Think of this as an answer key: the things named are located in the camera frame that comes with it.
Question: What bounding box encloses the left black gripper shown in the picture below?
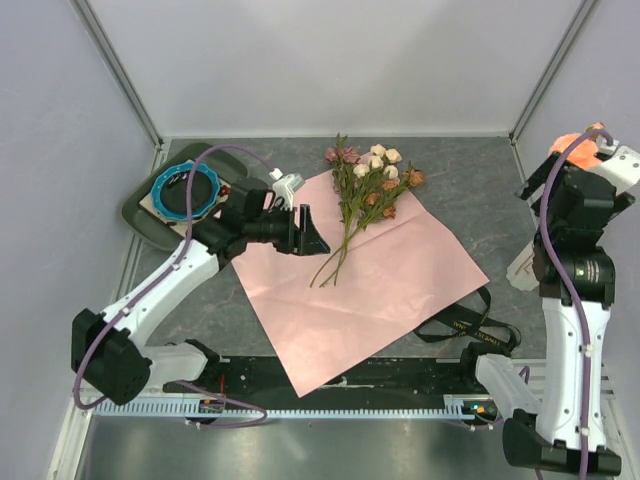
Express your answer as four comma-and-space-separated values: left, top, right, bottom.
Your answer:
245, 204, 330, 257

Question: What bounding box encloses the orange dried flower spray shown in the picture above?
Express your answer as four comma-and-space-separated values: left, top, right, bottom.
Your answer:
329, 159, 426, 286

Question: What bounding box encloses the purple flower bouquet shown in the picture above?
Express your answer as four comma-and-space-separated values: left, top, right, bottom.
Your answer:
229, 172, 490, 400

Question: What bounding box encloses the cream rosebud spray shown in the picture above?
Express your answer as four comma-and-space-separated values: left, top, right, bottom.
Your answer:
311, 143, 408, 287

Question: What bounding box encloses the black ribbon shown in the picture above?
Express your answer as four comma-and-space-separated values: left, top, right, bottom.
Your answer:
413, 286, 522, 354

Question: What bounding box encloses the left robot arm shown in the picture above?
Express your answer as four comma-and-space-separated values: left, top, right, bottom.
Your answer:
71, 174, 330, 405

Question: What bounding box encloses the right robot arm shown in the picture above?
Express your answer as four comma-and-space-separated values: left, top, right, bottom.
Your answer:
457, 146, 639, 479

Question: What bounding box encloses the white ceramic vase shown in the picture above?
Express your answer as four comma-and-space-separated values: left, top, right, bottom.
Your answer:
506, 241, 539, 291

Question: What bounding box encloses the blue rimmed black plate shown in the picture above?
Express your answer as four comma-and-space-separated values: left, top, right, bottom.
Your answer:
150, 161, 221, 221

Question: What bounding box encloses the dark green tray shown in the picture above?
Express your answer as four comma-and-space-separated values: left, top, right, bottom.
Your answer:
121, 142, 248, 252

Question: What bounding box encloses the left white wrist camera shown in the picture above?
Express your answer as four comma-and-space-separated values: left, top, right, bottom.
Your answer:
269, 168, 305, 210

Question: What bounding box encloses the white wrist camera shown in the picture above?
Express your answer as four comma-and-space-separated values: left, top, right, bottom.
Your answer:
269, 168, 305, 210
588, 140, 640, 195

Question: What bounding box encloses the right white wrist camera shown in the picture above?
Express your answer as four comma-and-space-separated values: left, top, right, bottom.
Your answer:
588, 140, 640, 195

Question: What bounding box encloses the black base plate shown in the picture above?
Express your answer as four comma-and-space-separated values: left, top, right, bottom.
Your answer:
194, 356, 487, 410

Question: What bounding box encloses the right aluminium frame post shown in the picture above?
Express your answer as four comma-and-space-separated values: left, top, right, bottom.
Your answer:
508, 0, 600, 146

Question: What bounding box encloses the aluminium frame post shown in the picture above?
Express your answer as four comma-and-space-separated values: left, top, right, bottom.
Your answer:
508, 0, 600, 146
70, 0, 164, 148

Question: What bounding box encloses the aluminium front rail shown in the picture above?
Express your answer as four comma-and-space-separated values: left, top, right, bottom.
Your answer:
69, 357, 614, 401

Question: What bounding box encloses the light blue cable duct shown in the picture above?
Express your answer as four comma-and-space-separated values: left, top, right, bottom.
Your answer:
94, 395, 497, 421

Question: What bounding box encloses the left aluminium frame post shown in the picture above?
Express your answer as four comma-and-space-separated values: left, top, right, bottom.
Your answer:
70, 0, 164, 148

